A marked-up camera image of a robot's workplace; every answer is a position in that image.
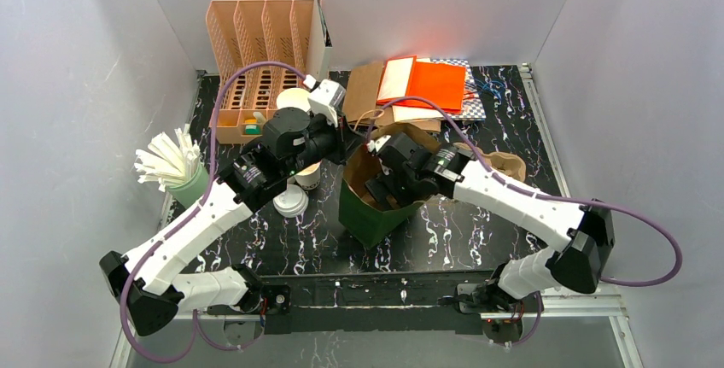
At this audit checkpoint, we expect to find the green paper bag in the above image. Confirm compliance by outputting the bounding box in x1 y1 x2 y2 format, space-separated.
338 124 441 248

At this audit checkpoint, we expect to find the peach plastic file organizer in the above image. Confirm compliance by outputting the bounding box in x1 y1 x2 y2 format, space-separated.
206 0 332 144

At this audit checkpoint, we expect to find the single white paper cup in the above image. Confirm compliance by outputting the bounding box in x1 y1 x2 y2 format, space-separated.
294 162 321 190

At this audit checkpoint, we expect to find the checkered blue white bag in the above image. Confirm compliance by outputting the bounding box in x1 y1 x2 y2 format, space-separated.
431 58 486 121

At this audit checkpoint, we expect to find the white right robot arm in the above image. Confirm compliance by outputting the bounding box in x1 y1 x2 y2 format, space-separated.
365 132 615 306

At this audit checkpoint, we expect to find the bundle of white wrapped straws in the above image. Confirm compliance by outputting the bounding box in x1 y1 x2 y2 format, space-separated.
133 124 201 191

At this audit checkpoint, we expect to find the green straw holder cup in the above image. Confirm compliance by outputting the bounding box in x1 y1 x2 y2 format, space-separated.
166 164 209 208

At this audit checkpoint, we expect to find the stack of white paper cups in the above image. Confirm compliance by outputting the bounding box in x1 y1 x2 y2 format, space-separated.
276 88 311 113

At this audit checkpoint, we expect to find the orange paper bag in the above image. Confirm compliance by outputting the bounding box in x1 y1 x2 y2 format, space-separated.
377 56 467 113

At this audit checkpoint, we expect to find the white cup lid stack front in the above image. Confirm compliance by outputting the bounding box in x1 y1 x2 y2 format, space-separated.
272 184 309 218

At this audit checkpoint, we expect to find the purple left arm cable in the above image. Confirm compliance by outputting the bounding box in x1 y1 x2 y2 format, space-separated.
119 61 318 365

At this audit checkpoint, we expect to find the brown kraft paper bag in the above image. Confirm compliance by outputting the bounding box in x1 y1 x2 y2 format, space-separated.
342 61 441 133

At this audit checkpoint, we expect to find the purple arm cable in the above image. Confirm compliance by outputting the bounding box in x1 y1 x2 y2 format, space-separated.
119 61 318 365
365 96 683 349

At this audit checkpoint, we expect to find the white cream paper bag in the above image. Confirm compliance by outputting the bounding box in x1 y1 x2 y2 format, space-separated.
392 106 443 122

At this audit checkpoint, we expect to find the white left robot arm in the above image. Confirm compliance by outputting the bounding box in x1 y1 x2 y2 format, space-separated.
99 79 362 336

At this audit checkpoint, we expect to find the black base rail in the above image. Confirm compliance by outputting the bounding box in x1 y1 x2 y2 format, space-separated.
206 266 527 336

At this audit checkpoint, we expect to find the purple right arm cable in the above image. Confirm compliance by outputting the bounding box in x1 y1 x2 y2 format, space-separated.
365 96 683 349

